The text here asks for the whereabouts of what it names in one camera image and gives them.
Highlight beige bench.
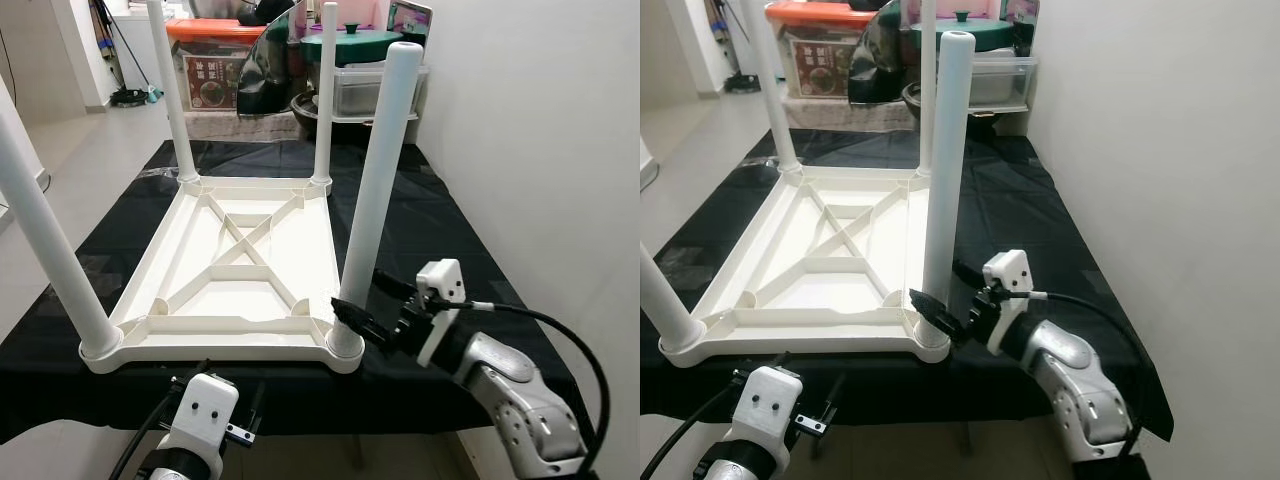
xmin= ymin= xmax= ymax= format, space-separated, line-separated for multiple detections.
xmin=185 ymin=108 xmax=311 ymax=141
xmin=785 ymin=95 xmax=916 ymax=131

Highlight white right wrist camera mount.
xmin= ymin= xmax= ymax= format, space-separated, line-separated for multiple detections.
xmin=980 ymin=250 xmax=1033 ymax=356
xmin=412 ymin=258 xmax=468 ymax=366

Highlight clear plastic container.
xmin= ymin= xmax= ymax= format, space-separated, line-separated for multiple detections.
xmin=335 ymin=62 xmax=429 ymax=119
xmin=970 ymin=55 xmax=1038 ymax=109

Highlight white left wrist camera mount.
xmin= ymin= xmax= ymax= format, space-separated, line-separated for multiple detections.
xmin=172 ymin=373 xmax=241 ymax=466
xmin=735 ymin=366 xmax=804 ymax=451

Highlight white appliance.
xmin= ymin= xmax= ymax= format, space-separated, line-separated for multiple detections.
xmin=110 ymin=0 xmax=171 ymax=86

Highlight dark framed panel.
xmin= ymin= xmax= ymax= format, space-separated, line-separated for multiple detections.
xmin=1000 ymin=0 xmax=1041 ymax=31
xmin=388 ymin=0 xmax=433 ymax=46

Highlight white plastic table top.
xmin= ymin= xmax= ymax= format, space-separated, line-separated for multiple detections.
xmin=658 ymin=165 xmax=951 ymax=368
xmin=78 ymin=178 xmax=366 ymax=376

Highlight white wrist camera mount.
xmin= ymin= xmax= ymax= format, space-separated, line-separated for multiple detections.
xmin=412 ymin=258 xmax=468 ymax=366
xmin=172 ymin=373 xmax=241 ymax=466
xmin=735 ymin=366 xmax=804 ymax=451
xmin=980 ymin=250 xmax=1033 ymax=356

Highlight black tablecloth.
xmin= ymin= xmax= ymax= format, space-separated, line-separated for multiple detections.
xmin=0 ymin=138 xmax=586 ymax=446
xmin=640 ymin=128 xmax=1173 ymax=441

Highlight green round pot lid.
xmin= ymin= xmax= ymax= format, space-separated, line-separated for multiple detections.
xmin=905 ymin=10 xmax=1016 ymax=53
xmin=300 ymin=22 xmax=401 ymax=66

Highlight orange-lidded storage box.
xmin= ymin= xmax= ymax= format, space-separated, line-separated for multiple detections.
xmin=765 ymin=2 xmax=866 ymax=101
xmin=165 ymin=18 xmax=266 ymax=113

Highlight dark curved glossy panel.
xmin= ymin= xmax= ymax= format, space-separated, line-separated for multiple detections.
xmin=848 ymin=0 xmax=921 ymax=106
xmin=238 ymin=0 xmax=321 ymax=119

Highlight pink box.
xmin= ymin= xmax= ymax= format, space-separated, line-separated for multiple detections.
xmin=340 ymin=0 xmax=391 ymax=31

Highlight black floor mop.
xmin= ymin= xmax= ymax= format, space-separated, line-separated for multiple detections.
xmin=715 ymin=0 xmax=766 ymax=93
xmin=95 ymin=0 xmax=161 ymax=106

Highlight black wok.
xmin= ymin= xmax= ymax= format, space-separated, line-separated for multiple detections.
xmin=290 ymin=92 xmax=381 ymax=131
xmin=900 ymin=82 xmax=941 ymax=129

